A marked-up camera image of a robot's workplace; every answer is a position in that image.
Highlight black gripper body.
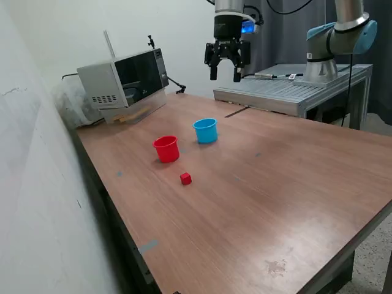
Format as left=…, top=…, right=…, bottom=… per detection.
left=213, top=14, right=244, bottom=59

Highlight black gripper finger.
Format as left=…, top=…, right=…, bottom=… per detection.
left=230, top=41, right=252, bottom=83
left=204, top=42, right=223, bottom=81

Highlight aluminium profile robot stand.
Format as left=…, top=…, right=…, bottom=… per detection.
left=213, top=63, right=374, bottom=131

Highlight blue plastic cup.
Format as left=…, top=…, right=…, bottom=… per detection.
left=192, top=118, right=219, bottom=145

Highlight clear plastic box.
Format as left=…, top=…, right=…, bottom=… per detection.
left=100, top=91, right=168, bottom=125

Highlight red plastic cup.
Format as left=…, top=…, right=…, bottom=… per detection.
left=152, top=135, right=180, bottom=163

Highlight yellow wooden sticks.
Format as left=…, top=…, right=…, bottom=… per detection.
left=113, top=106, right=151, bottom=123

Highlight thin metal rod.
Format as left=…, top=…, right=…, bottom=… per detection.
left=103, top=29, right=116, bottom=59

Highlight silver microwave oven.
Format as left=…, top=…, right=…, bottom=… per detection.
left=76, top=48, right=170, bottom=111

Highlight crumpled clear plastic bag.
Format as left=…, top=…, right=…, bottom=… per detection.
left=51, top=81, right=105, bottom=129

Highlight long grey-blue tape strip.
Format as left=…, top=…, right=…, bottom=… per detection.
left=138, top=239, right=159, bottom=255

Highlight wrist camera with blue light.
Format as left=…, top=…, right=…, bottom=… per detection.
left=241, top=18, right=261, bottom=34

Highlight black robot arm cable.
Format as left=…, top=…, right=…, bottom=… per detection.
left=266, top=0, right=313, bottom=15

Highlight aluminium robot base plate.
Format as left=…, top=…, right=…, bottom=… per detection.
left=292, top=72, right=350, bottom=89

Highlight black hanging cable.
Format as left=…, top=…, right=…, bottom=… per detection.
left=341, top=54, right=353, bottom=127

